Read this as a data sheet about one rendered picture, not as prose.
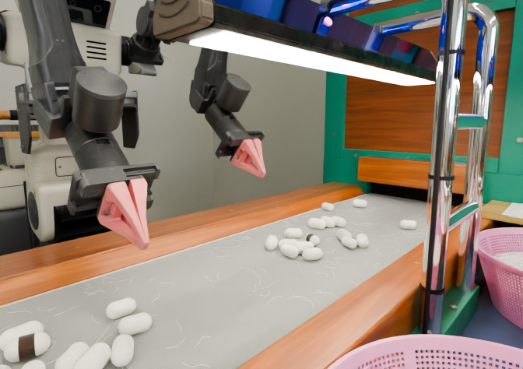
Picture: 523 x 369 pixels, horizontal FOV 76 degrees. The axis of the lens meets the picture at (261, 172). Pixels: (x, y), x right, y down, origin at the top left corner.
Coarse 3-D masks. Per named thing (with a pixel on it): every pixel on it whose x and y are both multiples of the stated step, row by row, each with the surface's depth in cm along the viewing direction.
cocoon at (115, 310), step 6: (120, 300) 38; (126, 300) 38; (132, 300) 39; (108, 306) 38; (114, 306) 37; (120, 306) 38; (126, 306) 38; (132, 306) 38; (108, 312) 37; (114, 312) 37; (120, 312) 37; (126, 312) 38; (114, 318) 37
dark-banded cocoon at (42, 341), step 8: (40, 336) 32; (48, 336) 32; (8, 344) 31; (16, 344) 31; (40, 344) 31; (48, 344) 32; (8, 352) 30; (16, 352) 30; (40, 352) 31; (8, 360) 30; (16, 360) 31
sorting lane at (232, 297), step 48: (240, 240) 63; (336, 240) 63; (384, 240) 63; (96, 288) 45; (144, 288) 45; (192, 288) 45; (240, 288) 45; (288, 288) 45; (336, 288) 45; (96, 336) 35; (144, 336) 35; (192, 336) 35; (240, 336) 35
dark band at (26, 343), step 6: (24, 336) 31; (30, 336) 31; (18, 342) 31; (24, 342) 31; (30, 342) 31; (18, 348) 30; (24, 348) 31; (30, 348) 31; (24, 354) 31; (30, 354) 31
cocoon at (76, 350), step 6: (78, 342) 31; (72, 348) 30; (78, 348) 30; (84, 348) 31; (66, 354) 29; (72, 354) 29; (78, 354) 30; (60, 360) 29; (66, 360) 29; (72, 360) 29; (54, 366) 29; (60, 366) 29; (66, 366) 29; (72, 366) 29
